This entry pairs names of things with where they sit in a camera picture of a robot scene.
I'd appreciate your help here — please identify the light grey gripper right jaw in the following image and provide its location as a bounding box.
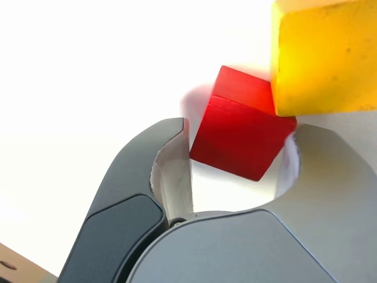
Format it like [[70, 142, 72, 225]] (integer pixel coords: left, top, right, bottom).
[[126, 123, 377, 283]]

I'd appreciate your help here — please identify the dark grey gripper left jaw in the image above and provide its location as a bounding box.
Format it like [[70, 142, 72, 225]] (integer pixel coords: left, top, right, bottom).
[[58, 117, 194, 283]]

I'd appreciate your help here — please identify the red cube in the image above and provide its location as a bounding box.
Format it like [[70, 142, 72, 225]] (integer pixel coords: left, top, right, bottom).
[[189, 65, 297, 182]]

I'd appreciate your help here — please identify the yellow cube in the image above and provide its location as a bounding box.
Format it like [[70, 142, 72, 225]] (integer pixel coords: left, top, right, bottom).
[[270, 0, 377, 117]]

